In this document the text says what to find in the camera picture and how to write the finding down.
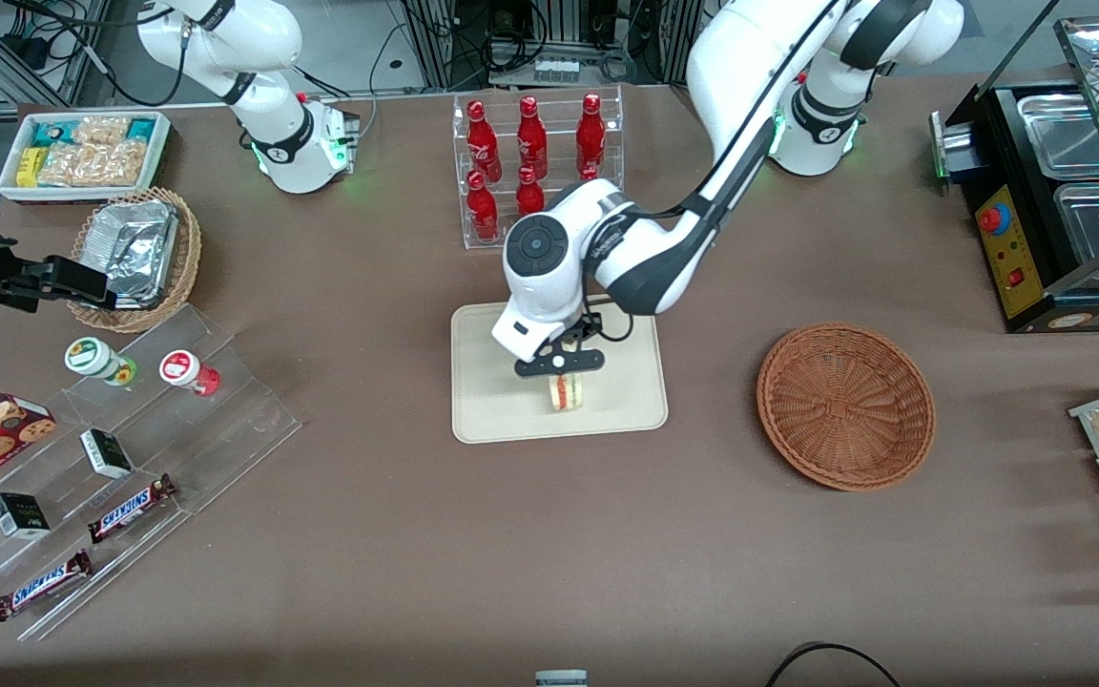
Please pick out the white plastic snack bin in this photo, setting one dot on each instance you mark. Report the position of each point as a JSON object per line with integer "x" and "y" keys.
{"x": 10, "y": 186}

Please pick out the round brown wicker basket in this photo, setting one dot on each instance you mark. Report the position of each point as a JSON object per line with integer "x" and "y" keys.
{"x": 845, "y": 405}

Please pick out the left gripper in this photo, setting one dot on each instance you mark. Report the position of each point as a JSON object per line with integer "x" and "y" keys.
{"x": 582, "y": 328}

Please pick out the cream plastic tray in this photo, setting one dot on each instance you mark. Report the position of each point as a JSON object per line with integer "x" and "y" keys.
{"x": 502, "y": 401}

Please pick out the aluminium foil tray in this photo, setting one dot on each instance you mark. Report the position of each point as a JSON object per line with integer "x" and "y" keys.
{"x": 134, "y": 248}

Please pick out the clear acrylic stepped display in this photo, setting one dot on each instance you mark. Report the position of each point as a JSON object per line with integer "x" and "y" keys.
{"x": 235, "y": 410}

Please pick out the bag of puffed rice snack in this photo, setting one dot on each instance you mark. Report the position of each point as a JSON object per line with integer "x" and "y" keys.
{"x": 103, "y": 129}
{"x": 92, "y": 165}

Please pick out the black food warmer yellow panel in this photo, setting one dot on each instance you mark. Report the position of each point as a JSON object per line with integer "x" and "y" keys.
{"x": 1012, "y": 258}

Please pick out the white power strip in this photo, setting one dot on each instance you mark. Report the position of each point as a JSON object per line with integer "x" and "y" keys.
{"x": 557, "y": 69}

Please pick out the Snickers chocolate bar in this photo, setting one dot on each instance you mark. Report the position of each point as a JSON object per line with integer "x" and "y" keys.
{"x": 130, "y": 509}
{"x": 42, "y": 584}

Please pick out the yellow snack pack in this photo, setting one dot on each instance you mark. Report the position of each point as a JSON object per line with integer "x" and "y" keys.
{"x": 30, "y": 165}

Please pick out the small black carton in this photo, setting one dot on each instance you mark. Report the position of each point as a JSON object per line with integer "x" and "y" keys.
{"x": 20, "y": 515}
{"x": 106, "y": 453}

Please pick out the striped sandwich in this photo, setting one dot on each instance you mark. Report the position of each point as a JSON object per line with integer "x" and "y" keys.
{"x": 567, "y": 393}

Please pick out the tan wicker basket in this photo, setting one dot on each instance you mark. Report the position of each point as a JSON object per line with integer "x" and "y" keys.
{"x": 189, "y": 258}

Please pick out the clear acrylic bottle rack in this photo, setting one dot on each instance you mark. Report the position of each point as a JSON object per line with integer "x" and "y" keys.
{"x": 554, "y": 100}

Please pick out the small grey device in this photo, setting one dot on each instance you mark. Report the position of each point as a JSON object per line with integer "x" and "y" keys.
{"x": 561, "y": 678}

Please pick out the green lid dessert cup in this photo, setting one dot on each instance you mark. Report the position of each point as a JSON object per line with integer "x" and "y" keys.
{"x": 92, "y": 356}

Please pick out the teal snack pack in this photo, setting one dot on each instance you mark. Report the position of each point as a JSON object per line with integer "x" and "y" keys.
{"x": 140, "y": 128}
{"x": 51, "y": 132}

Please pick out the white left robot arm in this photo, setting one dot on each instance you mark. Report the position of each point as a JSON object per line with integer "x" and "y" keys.
{"x": 740, "y": 57}

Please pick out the red lid dessert cup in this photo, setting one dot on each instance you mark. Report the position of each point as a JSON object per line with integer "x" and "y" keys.
{"x": 182, "y": 368}

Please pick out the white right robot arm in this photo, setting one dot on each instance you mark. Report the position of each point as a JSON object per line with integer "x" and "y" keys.
{"x": 273, "y": 105}

